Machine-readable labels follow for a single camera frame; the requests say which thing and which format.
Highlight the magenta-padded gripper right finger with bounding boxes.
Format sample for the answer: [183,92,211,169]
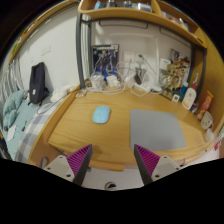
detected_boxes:
[133,143,182,186]

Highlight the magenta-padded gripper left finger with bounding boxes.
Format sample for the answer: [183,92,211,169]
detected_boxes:
[43,143,94,187]

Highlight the light blue computer mouse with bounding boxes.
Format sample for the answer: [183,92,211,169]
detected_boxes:
[92,105,112,125]

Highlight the grey mouse pad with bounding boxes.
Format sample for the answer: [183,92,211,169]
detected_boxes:
[129,108,188,152]

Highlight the checkered bed sheet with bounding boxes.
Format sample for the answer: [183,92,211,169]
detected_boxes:
[14,99,64,164]

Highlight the white mug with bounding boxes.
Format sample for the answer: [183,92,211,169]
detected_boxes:
[200,110,215,131]

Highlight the white red-capped lotion bottle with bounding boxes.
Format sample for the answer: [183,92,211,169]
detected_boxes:
[181,87,198,111]

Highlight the white crumpled plastic bag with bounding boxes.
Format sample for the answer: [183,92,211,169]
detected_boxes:
[49,83,79,104]

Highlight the red yellow snack canister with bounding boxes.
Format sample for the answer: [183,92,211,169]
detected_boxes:
[196,89,214,121]

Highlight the light blue quilt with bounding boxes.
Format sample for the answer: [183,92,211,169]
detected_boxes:
[2,89,26,129]

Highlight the clear plastic wrapper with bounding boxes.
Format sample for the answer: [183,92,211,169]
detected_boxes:
[75,88,88,98]

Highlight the blue bottle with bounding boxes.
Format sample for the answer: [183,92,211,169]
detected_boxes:
[179,81,189,103]

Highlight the white power strip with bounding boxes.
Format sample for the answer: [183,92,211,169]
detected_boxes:
[133,82,163,94]

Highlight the black backpack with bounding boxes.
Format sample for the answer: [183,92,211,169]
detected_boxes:
[28,61,50,106]

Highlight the brown tree creature figurine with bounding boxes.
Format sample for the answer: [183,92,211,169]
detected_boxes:
[161,56,191,101]

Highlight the tall white blue-tipped bottle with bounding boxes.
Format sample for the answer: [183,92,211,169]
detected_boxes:
[191,73,200,91]

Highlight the clear plastic lidded cup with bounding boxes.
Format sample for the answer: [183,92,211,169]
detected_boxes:
[89,73,106,90]

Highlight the dark metal tumbler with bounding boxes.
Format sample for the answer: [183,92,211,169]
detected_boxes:
[134,66,148,85]

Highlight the white charger block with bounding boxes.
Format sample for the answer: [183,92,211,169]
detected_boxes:
[105,73,121,89]

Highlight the small white box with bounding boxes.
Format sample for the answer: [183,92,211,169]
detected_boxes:
[159,58,172,73]

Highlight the colourful print box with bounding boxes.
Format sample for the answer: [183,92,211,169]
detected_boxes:
[169,49,183,63]

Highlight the wooden shelf unit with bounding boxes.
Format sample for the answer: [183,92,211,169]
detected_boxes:
[77,0,208,49]

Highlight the tangled white cables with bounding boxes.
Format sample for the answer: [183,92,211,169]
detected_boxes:
[84,61,158,98]

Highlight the white wall socket panel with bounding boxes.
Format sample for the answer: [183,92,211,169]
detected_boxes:
[123,51,144,64]

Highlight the grey metal shelf frame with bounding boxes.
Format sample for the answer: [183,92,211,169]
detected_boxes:
[75,13,208,101]

